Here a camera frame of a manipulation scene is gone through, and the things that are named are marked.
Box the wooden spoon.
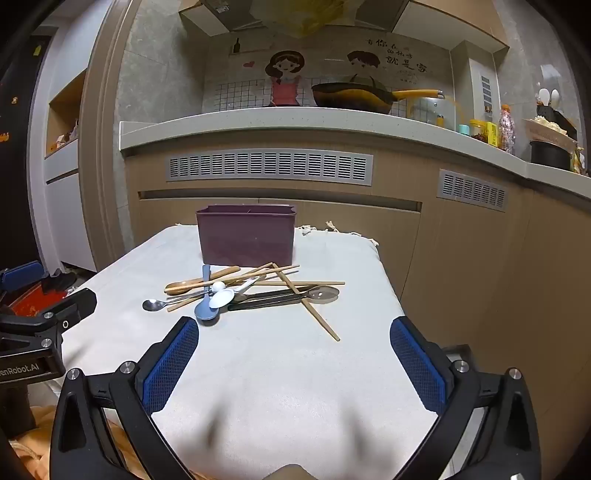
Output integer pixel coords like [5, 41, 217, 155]
[164, 266, 242, 296]

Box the black pot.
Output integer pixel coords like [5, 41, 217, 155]
[529, 141, 573, 171]

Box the wok with yellow handle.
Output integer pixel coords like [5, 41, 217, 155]
[311, 82, 439, 114]

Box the cartoon wall sticker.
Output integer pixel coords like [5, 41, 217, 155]
[203, 34, 453, 114]

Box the orange cloth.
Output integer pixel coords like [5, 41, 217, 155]
[9, 404, 139, 480]

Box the long grey vent grille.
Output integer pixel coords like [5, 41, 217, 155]
[165, 148, 375, 186]

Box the blue spoon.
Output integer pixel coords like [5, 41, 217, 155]
[194, 265, 223, 322]

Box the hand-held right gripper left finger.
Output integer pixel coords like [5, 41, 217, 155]
[50, 316, 200, 480]

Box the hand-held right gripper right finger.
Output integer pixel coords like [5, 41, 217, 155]
[389, 316, 542, 480]

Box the white wall heater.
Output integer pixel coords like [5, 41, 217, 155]
[468, 58, 499, 123]

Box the black refrigerator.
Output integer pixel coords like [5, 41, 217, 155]
[0, 32, 51, 278]

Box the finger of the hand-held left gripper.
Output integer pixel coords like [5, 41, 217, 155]
[0, 261, 44, 291]
[0, 288, 98, 354]

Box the pink basket with food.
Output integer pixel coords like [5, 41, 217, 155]
[523, 115, 578, 148]

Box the black handled utensil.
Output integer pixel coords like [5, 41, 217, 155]
[231, 286, 315, 306]

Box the dark translucent slotted spoon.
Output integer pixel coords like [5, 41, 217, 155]
[228, 285, 341, 311]

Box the metal spoon with white ball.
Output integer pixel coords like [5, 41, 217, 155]
[142, 281, 226, 312]

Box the steel pot with lid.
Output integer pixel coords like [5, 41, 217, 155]
[411, 95, 458, 127]

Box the white table cloth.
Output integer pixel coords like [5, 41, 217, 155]
[60, 224, 439, 480]

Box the purple utensil holder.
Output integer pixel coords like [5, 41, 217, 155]
[196, 204, 297, 269]

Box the short grey vent grille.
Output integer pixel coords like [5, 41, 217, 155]
[438, 169, 509, 213]

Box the range hood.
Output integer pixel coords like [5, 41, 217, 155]
[179, 0, 411, 37]

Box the white shelf unit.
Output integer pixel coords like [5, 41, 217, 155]
[28, 28, 98, 273]

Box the bottle with orange cap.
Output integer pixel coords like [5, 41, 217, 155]
[499, 104, 515, 154]

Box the red basin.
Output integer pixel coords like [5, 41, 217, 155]
[9, 276, 77, 319]

